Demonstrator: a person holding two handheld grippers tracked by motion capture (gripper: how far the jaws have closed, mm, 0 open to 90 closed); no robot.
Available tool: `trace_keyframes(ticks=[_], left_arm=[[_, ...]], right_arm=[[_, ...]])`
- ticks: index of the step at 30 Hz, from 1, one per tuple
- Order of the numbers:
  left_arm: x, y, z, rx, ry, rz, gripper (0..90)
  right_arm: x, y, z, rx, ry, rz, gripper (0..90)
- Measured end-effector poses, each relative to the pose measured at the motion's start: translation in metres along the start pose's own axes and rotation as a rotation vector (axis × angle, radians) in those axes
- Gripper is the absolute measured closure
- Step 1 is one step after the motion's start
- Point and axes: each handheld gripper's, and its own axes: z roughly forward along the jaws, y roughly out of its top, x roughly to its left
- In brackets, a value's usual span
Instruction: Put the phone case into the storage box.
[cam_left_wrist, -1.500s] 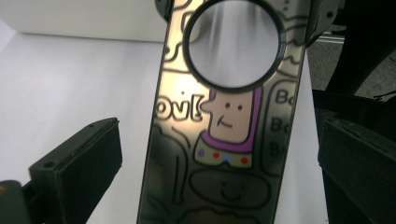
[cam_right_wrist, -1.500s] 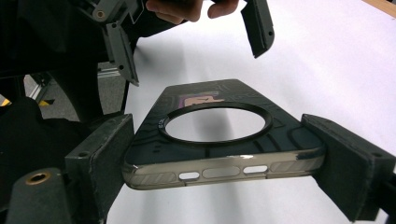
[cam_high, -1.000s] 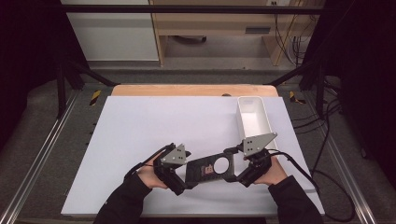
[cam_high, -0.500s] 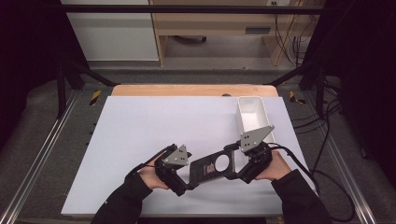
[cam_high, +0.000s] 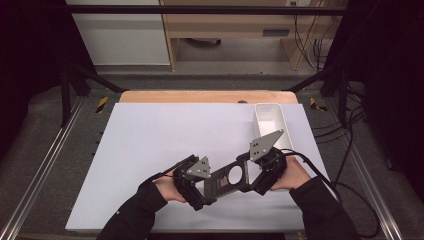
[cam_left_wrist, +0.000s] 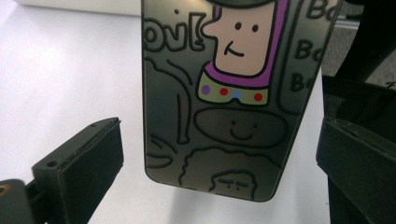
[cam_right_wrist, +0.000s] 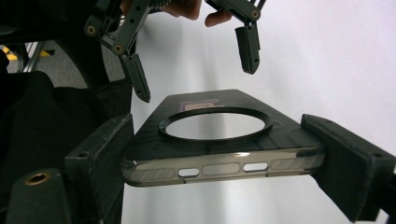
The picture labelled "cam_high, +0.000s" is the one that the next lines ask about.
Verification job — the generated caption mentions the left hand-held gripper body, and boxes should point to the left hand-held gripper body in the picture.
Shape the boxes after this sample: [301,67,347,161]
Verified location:
[173,155,213,212]

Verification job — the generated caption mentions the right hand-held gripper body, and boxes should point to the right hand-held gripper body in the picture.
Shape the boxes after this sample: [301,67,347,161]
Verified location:
[249,128,288,195]

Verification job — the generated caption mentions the white rectangular plastic box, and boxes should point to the white rectangular plastic box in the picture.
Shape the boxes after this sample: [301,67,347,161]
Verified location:
[252,103,296,153]

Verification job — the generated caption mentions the person's left hand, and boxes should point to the person's left hand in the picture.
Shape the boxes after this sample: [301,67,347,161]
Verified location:
[154,170,188,204]

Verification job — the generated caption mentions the person's right hand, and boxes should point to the person's right hand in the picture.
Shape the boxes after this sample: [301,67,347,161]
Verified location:
[270,155,313,192]

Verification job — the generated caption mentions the white table mat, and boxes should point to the white table mat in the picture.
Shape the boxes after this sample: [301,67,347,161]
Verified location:
[64,102,331,232]

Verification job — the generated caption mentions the grey chair base leg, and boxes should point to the grey chair base leg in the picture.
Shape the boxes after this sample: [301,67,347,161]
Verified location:
[184,37,222,47]

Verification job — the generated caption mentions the dark label on desk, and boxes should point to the dark label on desk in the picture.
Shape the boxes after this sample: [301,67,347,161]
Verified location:
[262,28,291,37]

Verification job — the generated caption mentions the wooden desk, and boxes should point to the wooden desk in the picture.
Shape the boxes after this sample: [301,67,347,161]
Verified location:
[159,0,348,72]

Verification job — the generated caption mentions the white cabinet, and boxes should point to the white cabinet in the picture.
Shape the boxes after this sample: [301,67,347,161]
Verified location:
[66,0,171,66]

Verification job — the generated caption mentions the black curtain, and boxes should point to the black curtain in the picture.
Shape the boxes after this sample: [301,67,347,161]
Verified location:
[0,0,98,158]
[324,0,424,194]

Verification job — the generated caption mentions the white power outlet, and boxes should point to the white power outlet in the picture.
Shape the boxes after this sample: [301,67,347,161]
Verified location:
[285,0,311,8]

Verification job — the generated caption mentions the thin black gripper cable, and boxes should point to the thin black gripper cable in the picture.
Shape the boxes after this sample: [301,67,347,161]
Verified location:
[146,160,188,184]

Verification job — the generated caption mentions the black floor cables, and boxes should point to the black floor cables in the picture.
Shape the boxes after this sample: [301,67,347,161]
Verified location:
[312,84,369,188]

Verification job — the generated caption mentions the aluminium rail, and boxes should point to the aluminium rail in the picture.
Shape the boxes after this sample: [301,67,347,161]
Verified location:
[326,98,406,240]
[0,95,86,240]

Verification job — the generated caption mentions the black cable bundle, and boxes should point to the black cable bundle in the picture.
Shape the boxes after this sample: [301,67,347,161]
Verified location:
[292,13,336,72]

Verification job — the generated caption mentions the black metal frame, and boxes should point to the black metal frame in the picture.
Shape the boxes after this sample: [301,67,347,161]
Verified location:
[58,3,356,128]

